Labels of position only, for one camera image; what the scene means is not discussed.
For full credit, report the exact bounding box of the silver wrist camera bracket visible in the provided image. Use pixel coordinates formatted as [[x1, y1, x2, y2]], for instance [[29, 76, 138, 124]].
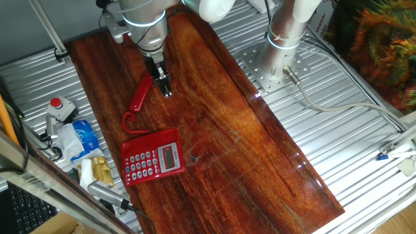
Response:
[[102, 11, 133, 45]]

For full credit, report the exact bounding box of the grey box red stop button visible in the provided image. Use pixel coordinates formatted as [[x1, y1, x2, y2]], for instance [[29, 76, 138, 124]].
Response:
[[45, 96, 78, 123]]

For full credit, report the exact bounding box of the red phone cord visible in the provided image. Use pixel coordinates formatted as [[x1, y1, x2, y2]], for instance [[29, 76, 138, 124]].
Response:
[[122, 111, 151, 136]]

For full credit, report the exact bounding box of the black computer keyboard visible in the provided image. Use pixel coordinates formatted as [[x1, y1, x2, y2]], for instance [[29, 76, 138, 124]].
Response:
[[8, 183, 59, 234]]

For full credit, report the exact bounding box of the brown cardboard box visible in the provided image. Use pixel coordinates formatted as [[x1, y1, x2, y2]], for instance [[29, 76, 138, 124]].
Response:
[[29, 211, 98, 234]]

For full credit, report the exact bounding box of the colourful printed poster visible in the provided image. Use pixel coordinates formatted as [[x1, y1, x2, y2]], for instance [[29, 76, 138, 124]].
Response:
[[307, 0, 416, 114]]

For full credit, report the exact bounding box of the black camera cable with plug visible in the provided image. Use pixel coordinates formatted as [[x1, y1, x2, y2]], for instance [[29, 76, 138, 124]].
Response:
[[96, 0, 113, 30]]

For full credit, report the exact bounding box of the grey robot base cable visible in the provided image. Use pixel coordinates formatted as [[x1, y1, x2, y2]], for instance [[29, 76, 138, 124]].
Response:
[[282, 66, 407, 129]]

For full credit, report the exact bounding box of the grey metal pole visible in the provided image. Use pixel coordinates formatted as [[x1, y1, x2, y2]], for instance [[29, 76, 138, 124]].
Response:
[[28, 0, 72, 64]]

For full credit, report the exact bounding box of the orange pole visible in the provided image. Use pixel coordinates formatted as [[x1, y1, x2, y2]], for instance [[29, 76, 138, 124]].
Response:
[[0, 94, 20, 146]]

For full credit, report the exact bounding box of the aluminium profile bracket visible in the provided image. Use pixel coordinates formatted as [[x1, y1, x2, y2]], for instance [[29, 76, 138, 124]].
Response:
[[378, 112, 416, 156]]

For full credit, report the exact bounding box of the blue capped white pen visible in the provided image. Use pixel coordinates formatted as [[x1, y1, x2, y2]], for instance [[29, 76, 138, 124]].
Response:
[[376, 152, 416, 162]]

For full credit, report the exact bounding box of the gold tissue pack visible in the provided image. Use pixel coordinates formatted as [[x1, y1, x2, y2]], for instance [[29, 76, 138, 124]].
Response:
[[77, 155, 115, 191]]

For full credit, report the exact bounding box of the white paper tag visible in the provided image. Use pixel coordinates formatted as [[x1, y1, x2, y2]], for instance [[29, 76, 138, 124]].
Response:
[[396, 158, 416, 177]]

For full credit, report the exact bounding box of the small silver camera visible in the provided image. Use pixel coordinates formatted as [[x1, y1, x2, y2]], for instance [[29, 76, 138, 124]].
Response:
[[45, 115, 59, 142]]

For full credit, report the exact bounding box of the red telephone handset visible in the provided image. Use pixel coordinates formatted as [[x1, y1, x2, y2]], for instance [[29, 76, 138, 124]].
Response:
[[129, 71, 153, 113]]

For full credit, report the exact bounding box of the red telephone base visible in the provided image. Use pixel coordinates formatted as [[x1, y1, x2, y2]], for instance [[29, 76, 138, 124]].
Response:
[[120, 128, 186, 188]]

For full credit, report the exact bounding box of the metal edged frame bar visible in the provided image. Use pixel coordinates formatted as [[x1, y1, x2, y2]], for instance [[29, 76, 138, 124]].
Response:
[[0, 129, 136, 234]]

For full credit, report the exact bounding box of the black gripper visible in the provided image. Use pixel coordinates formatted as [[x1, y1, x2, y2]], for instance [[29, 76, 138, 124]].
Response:
[[144, 53, 172, 98]]

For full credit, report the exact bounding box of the reddish brown wooden board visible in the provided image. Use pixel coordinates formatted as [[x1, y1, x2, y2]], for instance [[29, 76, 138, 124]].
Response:
[[66, 6, 345, 234]]

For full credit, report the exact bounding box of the silver robot mounting plate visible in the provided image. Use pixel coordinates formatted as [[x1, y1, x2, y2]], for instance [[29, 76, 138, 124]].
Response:
[[239, 42, 311, 94]]

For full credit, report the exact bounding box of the blue tissue pack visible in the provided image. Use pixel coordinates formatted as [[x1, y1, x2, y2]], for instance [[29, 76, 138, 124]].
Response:
[[57, 119, 104, 163]]

